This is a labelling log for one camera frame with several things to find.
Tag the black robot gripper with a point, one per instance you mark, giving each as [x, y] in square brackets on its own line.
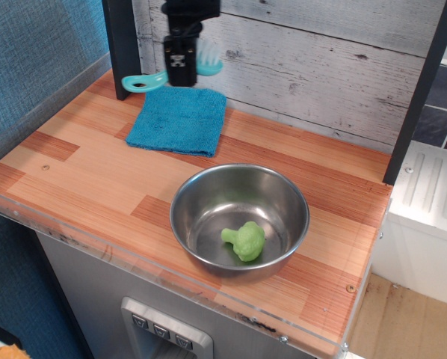
[185, 19]

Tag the teal brush with white bristles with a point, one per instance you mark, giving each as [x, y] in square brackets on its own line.
[208, 64]

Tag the blue folded towel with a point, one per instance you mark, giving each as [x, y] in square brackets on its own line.
[180, 120]

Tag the stainless steel bowl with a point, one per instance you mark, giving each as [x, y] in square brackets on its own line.
[227, 197]

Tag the green toy broccoli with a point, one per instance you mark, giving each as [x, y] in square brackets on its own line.
[247, 242]

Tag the silver button control panel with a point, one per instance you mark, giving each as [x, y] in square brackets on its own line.
[154, 334]

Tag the white ribbed side unit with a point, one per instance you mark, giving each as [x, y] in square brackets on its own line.
[412, 248]

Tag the clear acrylic table edge guard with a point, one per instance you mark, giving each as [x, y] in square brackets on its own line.
[311, 299]

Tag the orange object at corner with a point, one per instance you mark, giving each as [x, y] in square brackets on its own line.
[13, 352]

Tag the dark left shelf post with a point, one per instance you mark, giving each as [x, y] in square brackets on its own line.
[122, 42]

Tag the dark shelf post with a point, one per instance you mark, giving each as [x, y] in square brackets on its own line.
[426, 79]
[122, 42]

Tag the dark right shelf post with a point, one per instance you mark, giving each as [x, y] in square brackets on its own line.
[426, 79]

